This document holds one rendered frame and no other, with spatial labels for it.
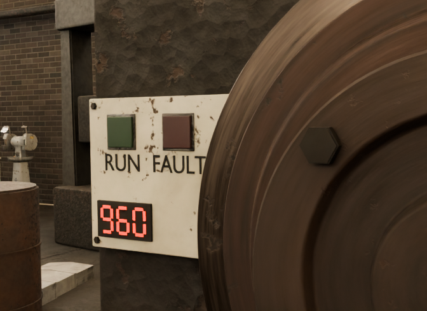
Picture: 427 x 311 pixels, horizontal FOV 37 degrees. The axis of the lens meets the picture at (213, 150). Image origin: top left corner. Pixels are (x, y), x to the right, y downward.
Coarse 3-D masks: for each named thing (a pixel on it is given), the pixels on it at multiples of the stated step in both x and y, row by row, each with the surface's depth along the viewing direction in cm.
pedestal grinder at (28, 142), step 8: (24, 128) 861; (8, 136) 885; (16, 136) 882; (24, 136) 864; (32, 136) 872; (8, 144) 885; (16, 144) 875; (24, 144) 866; (32, 144) 873; (16, 152) 878; (24, 152) 881; (16, 160) 871; (24, 160) 873; (16, 168) 877; (24, 168) 879; (16, 176) 876; (24, 176) 878
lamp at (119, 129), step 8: (112, 120) 74; (120, 120) 74; (128, 120) 73; (112, 128) 74; (120, 128) 74; (128, 128) 73; (112, 136) 74; (120, 136) 74; (128, 136) 73; (112, 144) 74; (120, 144) 74; (128, 144) 73
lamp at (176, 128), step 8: (168, 120) 70; (176, 120) 70; (184, 120) 69; (168, 128) 70; (176, 128) 70; (184, 128) 69; (168, 136) 70; (176, 136) 70; (184, 136) 69; (168, 144) 70; (176, 144) 70; (184, 144) 69
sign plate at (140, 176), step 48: (192, 96) 69; (96, 144) 76; (144, 144) 73; (192, 144) 69; (96, 192) 77; (144, 192) 73; (192, 192) 70; (96, 240) 77; (144, 240) 73; (192, 240) 70
